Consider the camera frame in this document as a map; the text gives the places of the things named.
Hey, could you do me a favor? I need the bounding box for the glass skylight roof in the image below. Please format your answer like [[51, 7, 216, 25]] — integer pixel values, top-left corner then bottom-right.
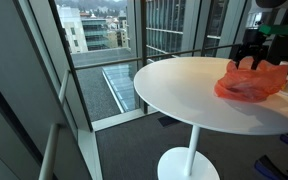
[[101, 62, 142, 113]]

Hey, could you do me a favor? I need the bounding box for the white table pedestal base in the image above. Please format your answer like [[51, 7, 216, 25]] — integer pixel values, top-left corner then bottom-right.
[[156, 124, 221, 180]]

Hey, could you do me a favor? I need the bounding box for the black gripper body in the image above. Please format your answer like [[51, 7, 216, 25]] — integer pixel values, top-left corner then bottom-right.
[[239, 28, 272, 54]]

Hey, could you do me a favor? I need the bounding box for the orange plastic bag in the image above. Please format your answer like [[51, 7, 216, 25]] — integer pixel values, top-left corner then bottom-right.
[[213, 56, 288, 103]]

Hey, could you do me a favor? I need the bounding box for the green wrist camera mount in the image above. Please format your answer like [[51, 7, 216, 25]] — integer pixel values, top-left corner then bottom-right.
[[258, 23, 288, 37]]

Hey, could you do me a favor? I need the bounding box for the dark floor vent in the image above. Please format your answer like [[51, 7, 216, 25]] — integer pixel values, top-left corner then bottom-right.
[[157, 114, 182, 128]]

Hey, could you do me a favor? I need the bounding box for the white wall handrail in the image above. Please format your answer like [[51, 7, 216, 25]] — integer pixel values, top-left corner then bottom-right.
[[38, 69, 71, 180]]

